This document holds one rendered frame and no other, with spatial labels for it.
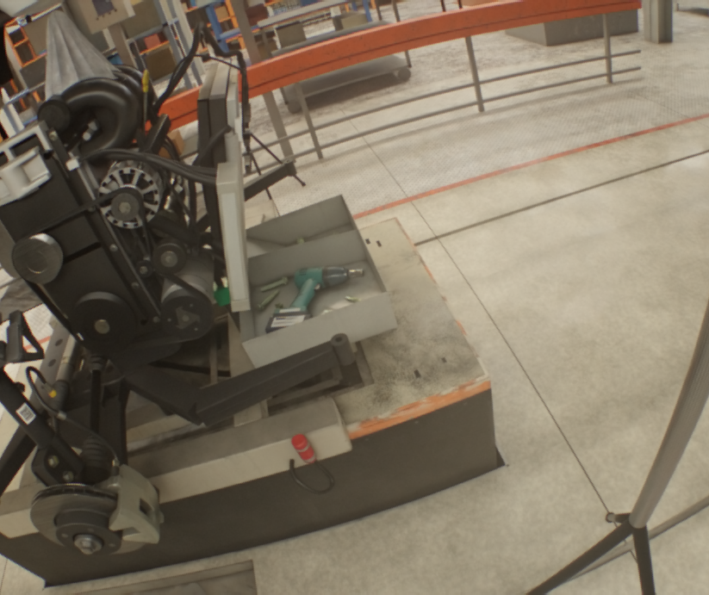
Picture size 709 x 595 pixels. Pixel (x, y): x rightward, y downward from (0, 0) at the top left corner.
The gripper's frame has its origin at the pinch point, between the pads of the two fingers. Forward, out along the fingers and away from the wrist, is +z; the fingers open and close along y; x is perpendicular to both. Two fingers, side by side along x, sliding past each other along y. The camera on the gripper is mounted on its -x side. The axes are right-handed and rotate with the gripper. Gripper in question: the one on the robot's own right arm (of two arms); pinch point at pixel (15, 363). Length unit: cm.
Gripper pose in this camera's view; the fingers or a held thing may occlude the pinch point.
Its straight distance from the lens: 73.8
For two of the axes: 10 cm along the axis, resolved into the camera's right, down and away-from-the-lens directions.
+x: 3.3, 8.7, -3.6
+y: -9.4, 3.4, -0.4
